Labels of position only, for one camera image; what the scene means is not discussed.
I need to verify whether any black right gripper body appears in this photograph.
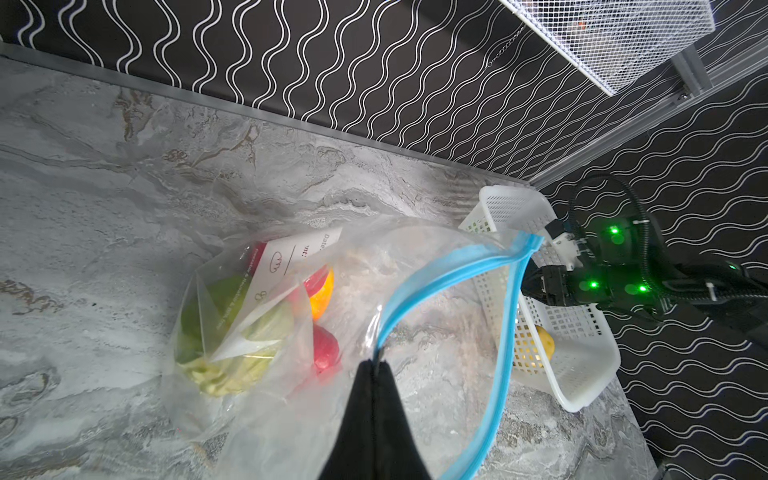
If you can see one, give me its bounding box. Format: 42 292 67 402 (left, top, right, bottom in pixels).
521 214 666 315

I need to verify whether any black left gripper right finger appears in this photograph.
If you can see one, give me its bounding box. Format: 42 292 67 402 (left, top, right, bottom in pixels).
373 352 431 479

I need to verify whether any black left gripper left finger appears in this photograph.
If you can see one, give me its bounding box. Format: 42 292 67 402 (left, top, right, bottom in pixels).
319 360 375 479

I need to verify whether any white plastic perforated basket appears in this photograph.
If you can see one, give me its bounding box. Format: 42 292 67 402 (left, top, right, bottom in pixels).
460 185 621 412

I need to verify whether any red toy pomegranate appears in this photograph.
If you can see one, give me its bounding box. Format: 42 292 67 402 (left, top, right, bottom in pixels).
313 325 341 375

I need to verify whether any clear zip bag blue zipper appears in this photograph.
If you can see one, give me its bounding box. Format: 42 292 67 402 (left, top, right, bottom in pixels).
161 216 542 479

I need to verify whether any orange red toy peach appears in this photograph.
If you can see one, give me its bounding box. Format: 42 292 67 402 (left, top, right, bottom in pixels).
304 266 335 321

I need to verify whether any red toy apple with stem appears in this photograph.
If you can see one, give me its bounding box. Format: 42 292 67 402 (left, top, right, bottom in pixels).
246 242 266 277

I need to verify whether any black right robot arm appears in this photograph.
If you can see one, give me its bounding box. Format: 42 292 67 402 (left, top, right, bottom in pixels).
521 214 767 347

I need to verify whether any yellow toy potato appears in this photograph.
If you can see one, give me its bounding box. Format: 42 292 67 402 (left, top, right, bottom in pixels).
514 325 556 374

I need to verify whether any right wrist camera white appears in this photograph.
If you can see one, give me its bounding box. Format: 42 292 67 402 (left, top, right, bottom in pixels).
541 219 583 271

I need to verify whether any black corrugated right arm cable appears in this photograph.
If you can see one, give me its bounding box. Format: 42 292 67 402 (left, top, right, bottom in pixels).
566 173 768 301

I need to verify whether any aluminium frame corner post right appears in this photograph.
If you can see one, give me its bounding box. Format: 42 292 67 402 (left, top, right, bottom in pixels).
530 39 767 190

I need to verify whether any white mesh wall basket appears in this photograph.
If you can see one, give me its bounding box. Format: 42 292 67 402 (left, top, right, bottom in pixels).
502 0 715 96

